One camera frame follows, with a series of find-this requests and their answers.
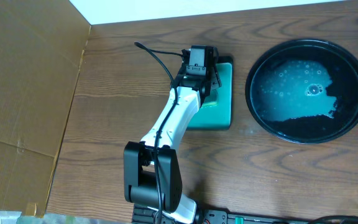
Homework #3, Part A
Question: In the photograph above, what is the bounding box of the green yellow sponge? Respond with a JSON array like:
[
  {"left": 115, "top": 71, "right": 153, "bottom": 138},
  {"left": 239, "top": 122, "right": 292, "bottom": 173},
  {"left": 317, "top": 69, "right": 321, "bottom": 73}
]
[{"left": 202, "top": 102, "right": 218, "bottom": 108}]

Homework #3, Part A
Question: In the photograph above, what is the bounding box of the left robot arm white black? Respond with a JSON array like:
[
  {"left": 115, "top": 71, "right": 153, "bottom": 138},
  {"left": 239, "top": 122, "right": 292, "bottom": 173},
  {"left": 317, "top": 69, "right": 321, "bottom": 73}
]
[{"left": 124, "top": 62, "right": 233, "bottom": 223}]

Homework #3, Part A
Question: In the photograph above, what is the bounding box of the brown cardboard panel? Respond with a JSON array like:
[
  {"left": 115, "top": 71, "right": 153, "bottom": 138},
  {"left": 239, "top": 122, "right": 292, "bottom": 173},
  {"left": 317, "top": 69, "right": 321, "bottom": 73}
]
[{"left": 0, "top": 1, "right": 91, "bottom": 217}]

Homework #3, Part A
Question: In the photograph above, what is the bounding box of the round black serving tray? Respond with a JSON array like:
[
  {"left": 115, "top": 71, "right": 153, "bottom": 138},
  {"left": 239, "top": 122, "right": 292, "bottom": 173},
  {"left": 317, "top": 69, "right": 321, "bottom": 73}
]
[{"left": 245, "top": 39, "right": 358, "bottom": 144}]

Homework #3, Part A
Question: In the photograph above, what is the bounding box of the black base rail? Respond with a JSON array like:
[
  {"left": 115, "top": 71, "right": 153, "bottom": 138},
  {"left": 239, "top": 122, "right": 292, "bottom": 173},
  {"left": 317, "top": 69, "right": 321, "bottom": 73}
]
[{"left": 131, "top": 205, "right": 358, "bottom": 224}]

